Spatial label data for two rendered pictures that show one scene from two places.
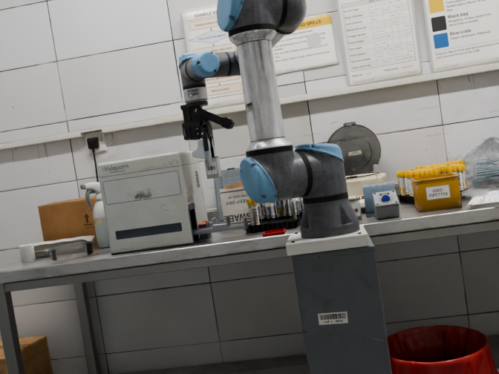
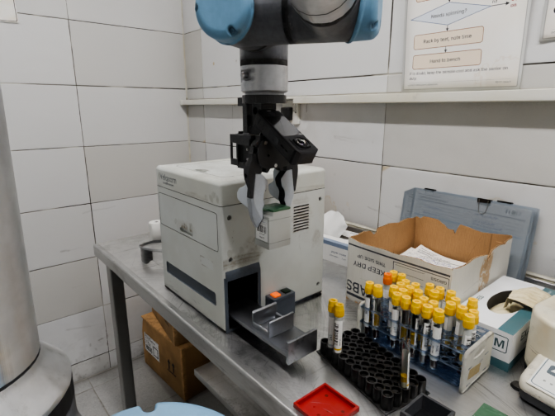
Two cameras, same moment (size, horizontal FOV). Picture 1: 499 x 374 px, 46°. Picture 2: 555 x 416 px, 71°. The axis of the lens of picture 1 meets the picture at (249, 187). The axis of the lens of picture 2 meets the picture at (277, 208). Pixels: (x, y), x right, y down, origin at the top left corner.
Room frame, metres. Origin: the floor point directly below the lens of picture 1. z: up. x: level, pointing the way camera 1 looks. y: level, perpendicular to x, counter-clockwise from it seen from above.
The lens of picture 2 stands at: (1.44, -0.33, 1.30)
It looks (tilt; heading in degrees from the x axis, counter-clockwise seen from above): 14 degrees down; 42
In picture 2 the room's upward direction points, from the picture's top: straight up
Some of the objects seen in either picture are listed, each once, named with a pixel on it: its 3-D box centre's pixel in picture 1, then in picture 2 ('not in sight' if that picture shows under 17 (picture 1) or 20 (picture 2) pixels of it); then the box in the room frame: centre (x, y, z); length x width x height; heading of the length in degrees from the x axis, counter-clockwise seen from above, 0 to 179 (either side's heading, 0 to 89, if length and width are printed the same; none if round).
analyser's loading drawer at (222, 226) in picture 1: (214, 225); (264, 319); (1.91, 0.13, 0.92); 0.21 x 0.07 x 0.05; 82
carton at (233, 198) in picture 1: (258, 200); (427, 267); (2.28, -0.02, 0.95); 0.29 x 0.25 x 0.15; 172
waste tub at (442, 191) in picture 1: (435, 191); not in sight; (1.88, -0.59, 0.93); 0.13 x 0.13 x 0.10; 78
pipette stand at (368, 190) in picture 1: (379, 199); not in sight; (1.92, -0.41, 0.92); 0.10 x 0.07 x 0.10; 77
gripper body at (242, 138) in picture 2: (197, 121); (261, 133); (1.91, 0.13, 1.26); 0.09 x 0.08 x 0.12; 81
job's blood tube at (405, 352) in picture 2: (292, 210); (405, 369); (1.94, -0.13, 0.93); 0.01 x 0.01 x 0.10
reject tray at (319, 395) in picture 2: (274, 232); (325, 406); (1.84, -0.06, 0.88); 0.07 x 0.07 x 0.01; 82
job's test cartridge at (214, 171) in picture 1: (213, 168); (272, 226); (1.91, 0.11, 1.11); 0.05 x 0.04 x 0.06; 171
